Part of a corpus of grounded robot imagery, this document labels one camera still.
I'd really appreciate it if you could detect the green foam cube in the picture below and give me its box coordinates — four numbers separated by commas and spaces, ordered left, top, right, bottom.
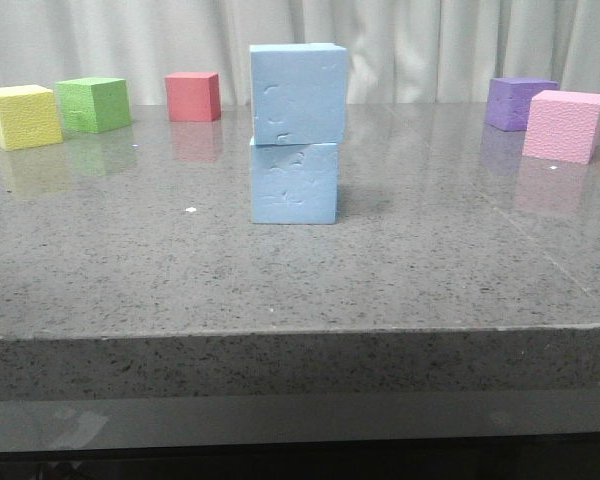
56, 77, 132, 133

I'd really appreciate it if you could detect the purple foam cube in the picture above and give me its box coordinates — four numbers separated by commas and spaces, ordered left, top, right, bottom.
485, 77, 559, 131

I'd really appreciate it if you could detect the blue foam cube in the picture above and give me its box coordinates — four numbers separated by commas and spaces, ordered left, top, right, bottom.
250, 143, 339, 224
250, 43, 348, 145

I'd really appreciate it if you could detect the yellow foam cube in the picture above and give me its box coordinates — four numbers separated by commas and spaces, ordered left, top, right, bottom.
0, 85, 63, 151

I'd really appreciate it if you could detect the pink foam cube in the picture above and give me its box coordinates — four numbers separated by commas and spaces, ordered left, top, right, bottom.
522, 90, 600, 164

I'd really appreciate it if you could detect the left red foam cube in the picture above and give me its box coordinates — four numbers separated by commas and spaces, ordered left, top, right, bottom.
165, 72, 221, 122

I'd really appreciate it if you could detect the grey curtain backdrop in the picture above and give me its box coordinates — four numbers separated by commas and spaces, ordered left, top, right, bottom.
0, 1, 600, 105

